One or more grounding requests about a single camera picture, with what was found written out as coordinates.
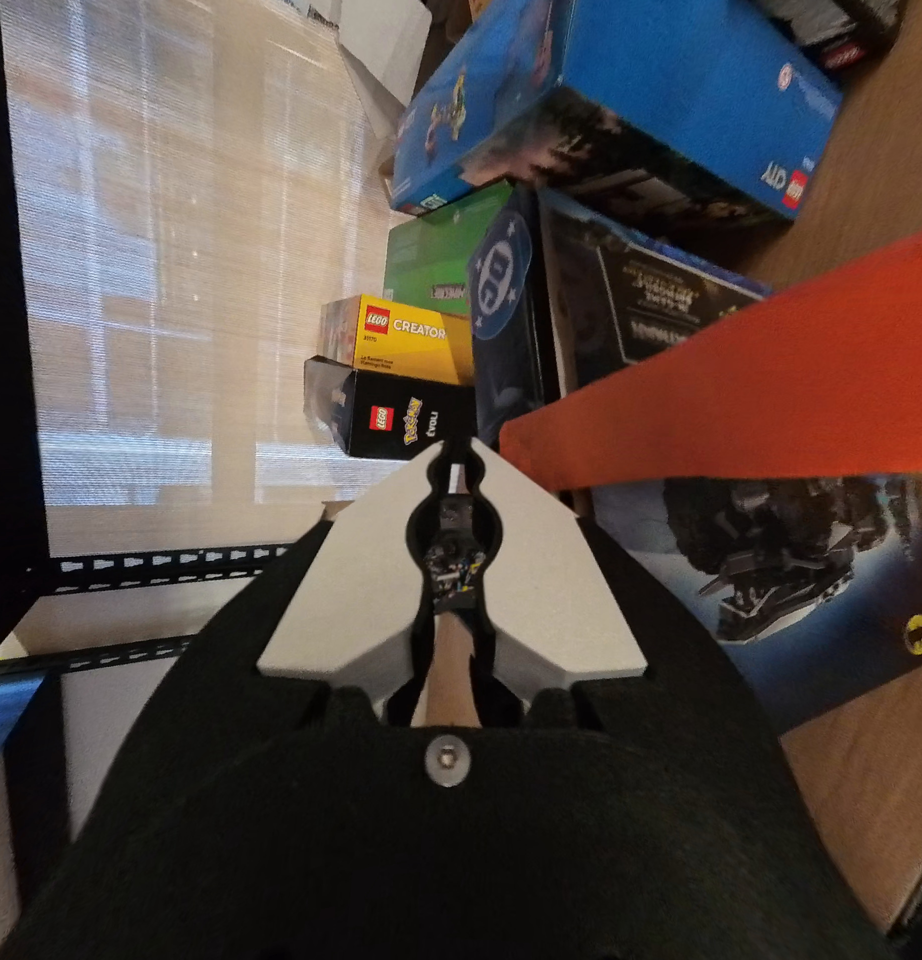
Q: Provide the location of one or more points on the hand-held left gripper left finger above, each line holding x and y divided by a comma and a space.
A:
341, 600

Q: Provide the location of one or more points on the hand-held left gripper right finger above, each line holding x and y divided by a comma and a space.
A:
558, 600

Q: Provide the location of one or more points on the orange tape strip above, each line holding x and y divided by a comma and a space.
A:
731, 397

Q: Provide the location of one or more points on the black box with blue emblem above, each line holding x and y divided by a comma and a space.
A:
498, 300

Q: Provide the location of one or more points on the black box with car print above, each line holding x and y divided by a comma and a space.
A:
450, 559

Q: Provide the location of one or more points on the small black toy box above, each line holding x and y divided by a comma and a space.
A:
401, 412

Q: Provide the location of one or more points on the large box with black vehicle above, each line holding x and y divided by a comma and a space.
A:
768, 570

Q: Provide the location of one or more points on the yellow toy box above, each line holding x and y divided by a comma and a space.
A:
416, 337

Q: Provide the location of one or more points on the green toy box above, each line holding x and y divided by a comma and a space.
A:
438, 247

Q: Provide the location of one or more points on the white window blind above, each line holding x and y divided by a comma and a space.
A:
168, 262

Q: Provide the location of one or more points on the blue toy box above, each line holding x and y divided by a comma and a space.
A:
656, 60

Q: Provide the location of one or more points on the white cardboard box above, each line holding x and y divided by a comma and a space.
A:
378, 45

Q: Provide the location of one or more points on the dark box with red logo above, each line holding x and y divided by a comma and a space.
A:
843, 37

